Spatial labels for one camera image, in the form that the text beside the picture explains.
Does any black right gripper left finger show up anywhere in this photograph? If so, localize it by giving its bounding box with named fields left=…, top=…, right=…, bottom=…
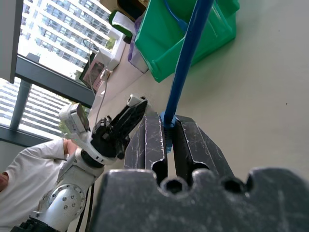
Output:
left=124, top=113, right=169, bottom=187

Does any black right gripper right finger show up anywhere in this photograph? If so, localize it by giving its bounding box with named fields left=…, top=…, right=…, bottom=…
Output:
left=173, top=115, right=237, bottom=187

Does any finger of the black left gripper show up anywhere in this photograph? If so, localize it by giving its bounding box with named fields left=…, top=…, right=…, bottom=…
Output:
left=116, top=135, right=131, bottom=160
left=110, top=98, right=149, bottom=138

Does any white coupler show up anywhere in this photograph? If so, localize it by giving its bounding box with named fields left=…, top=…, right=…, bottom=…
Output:
left=127, top=93, right=147, bottom=106

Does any blue stick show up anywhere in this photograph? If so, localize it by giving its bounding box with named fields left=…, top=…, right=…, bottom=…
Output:
left=162, top=0, right=215, bottom=154

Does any green plastic bin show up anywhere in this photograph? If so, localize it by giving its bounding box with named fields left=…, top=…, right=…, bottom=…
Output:
left=134, top=0, right=241, bottom=83

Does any clear purple plastic container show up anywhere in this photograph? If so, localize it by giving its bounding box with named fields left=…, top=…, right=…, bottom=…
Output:
left=127, top=15, right=149, bottom=74

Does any box with pink picture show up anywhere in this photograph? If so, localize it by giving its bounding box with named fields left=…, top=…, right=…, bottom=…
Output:
left=79, top=52, right=107, bottom=94

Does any white box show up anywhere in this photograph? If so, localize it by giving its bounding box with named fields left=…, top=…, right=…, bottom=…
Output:
left=100, top=11, right=136, bottom=72

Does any person in white shirt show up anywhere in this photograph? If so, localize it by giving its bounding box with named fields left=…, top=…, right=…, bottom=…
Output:
left=0, top=138, right=80, bottom=232

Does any green and white package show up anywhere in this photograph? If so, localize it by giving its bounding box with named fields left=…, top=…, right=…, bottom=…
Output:
left=108, top=10, right=134, bottom=40

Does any thin white cable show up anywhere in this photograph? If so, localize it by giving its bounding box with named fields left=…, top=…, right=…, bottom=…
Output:
left=83, top=23, right=114, bottom=127

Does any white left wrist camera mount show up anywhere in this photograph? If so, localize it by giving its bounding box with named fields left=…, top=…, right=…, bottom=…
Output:
left=58, top=102, right=115, bottom=166

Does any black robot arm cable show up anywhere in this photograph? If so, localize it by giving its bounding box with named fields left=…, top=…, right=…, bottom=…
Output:
left=75, top=182, right=95, bottom=232

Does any dark grey window frame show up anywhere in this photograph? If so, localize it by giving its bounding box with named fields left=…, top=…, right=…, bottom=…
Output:
left=0, top=54, right=97, bottom=148

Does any blue cable with plug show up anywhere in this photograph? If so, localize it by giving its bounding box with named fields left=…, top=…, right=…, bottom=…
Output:
left=164, top=0, right=188, bottom=33

